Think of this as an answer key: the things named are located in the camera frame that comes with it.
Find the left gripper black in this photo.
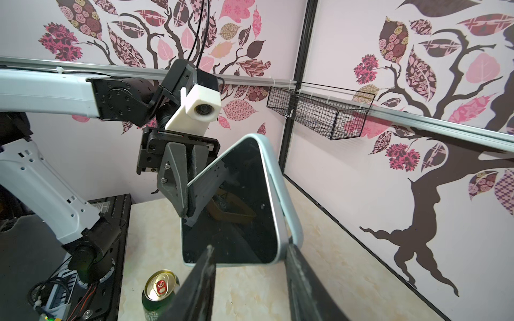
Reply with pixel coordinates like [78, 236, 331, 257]
[136, 127, 230, 227]

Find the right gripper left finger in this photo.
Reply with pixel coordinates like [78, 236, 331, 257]
[158, 246, 216, 321]

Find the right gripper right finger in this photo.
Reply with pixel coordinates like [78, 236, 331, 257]
[285, 244, 349, 321]

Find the black smartphone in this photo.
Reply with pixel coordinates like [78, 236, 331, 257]
[181, 139, 288, 266]

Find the light blue phone case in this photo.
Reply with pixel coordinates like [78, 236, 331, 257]
[242, 133, 305, 249]

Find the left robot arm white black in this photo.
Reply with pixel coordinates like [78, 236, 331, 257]
[1, 59, 224, 284]

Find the green beverage can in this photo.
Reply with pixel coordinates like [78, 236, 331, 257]
[141, 270, 181, 321]

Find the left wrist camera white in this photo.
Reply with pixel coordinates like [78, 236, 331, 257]
[165, 84, 222, 136]

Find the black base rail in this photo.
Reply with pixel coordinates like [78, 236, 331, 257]
[0, 194, 133, 321]

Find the black wire basket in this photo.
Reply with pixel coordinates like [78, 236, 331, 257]
[266, 86, 377, 140]

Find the thin black camera cable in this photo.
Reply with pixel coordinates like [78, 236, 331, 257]
[186, 0, 211, 67]

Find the aluminium rail back wall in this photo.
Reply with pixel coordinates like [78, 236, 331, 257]
[1, 56, 297, 88]

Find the aluminium rail wall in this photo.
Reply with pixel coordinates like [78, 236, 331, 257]
[1, 56, 297, 88]
[299, 83, 513, 152]

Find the aluminium rail left wall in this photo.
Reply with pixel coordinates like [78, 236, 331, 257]
[299, 83, 513, 152]

